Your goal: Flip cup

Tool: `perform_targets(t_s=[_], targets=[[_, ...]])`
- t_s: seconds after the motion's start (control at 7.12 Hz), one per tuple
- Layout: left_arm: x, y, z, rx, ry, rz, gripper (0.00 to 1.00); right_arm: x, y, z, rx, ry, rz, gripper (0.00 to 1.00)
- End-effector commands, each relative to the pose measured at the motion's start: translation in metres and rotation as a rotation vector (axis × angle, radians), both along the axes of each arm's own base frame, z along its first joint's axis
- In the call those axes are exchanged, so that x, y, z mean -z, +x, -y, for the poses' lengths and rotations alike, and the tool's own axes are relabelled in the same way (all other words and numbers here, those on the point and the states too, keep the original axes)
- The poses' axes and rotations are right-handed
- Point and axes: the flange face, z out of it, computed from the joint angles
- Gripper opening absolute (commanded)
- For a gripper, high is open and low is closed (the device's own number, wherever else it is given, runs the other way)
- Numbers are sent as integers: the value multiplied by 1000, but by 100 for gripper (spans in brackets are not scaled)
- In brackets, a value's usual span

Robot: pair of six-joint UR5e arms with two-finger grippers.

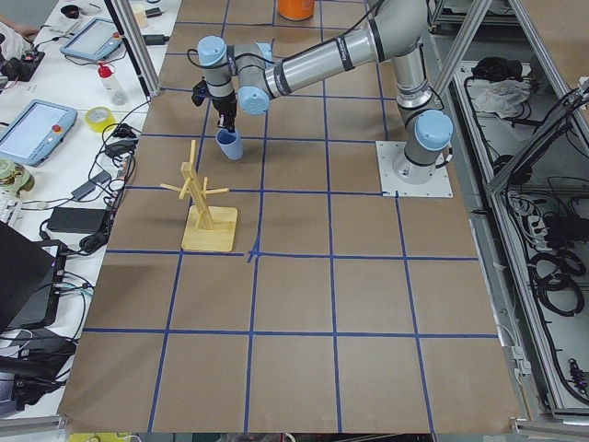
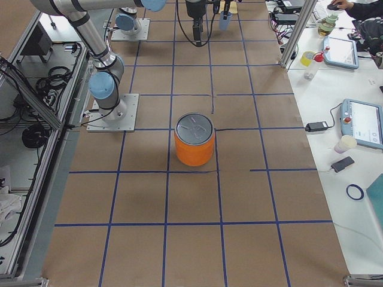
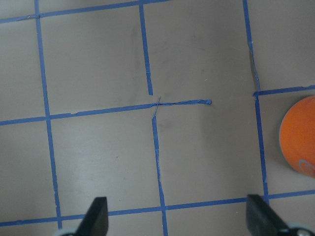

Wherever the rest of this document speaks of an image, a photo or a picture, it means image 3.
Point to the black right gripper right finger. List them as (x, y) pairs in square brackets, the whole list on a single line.
[(261, 220)]

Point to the orange cylindrical can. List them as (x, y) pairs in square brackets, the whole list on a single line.
[(297, 136)]

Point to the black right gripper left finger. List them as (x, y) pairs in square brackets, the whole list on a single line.
[(95, 222)]

